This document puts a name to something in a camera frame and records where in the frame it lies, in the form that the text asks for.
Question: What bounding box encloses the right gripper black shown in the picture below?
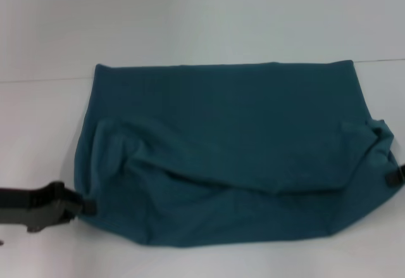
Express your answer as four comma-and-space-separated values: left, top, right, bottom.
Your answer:
385, 165, 405, 186

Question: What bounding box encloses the teal T-shirt with FREE print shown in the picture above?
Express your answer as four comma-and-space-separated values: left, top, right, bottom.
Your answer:
73, 60, 404, 255

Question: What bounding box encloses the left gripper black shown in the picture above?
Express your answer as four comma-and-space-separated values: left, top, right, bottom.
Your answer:
0, 181, 97, 233

